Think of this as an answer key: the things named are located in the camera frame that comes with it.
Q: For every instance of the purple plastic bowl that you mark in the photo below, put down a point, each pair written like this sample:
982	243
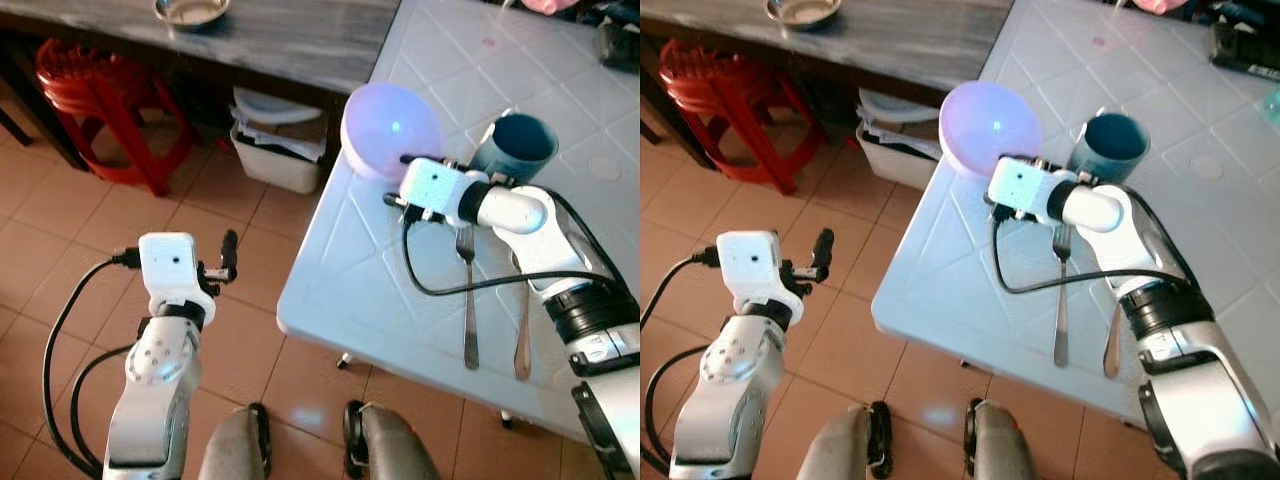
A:
385	125
985	120

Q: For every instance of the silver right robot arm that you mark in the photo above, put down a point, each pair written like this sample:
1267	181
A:
590	320
1180	330

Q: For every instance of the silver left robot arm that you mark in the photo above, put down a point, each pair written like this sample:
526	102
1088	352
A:
150	390
730	390

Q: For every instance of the dark blue cup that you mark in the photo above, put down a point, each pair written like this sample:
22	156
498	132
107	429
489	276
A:
520	145
1112	145

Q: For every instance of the white plastic bin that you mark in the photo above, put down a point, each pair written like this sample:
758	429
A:
275	155
895	150

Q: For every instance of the metal fork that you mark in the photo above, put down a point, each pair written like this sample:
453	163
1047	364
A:
469	300
1061	300

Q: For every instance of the grey left robot leg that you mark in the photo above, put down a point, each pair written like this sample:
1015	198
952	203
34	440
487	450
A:
235	450
845	450

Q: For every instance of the grey robot leg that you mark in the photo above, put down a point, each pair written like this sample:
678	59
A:
845	450
395	445
235	450
1000	445

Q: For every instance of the metal spoon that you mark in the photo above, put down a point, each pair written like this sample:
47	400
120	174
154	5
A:
522	350

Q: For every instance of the red plastic stool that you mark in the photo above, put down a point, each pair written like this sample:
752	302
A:
100	90
730	90

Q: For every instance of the pink object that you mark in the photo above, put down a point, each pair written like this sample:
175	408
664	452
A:
1162	5
552	5

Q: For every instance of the dark flat object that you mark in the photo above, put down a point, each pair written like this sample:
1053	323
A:
1245	48
620	45

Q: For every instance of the grey right robot leg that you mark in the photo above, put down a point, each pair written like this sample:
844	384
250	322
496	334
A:
1000	445
395	445

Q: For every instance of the green object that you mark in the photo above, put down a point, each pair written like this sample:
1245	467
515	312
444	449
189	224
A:
1273	105

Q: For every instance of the small metal bowl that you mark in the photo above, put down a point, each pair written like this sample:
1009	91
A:
190	10
803	10

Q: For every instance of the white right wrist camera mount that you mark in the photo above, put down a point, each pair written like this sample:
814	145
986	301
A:
432	187
1020	185

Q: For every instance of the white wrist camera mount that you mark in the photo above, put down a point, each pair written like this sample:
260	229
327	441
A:
168	265
432	187
1020	185
748	262

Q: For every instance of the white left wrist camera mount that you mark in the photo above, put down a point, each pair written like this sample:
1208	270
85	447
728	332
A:
168	265
748	262

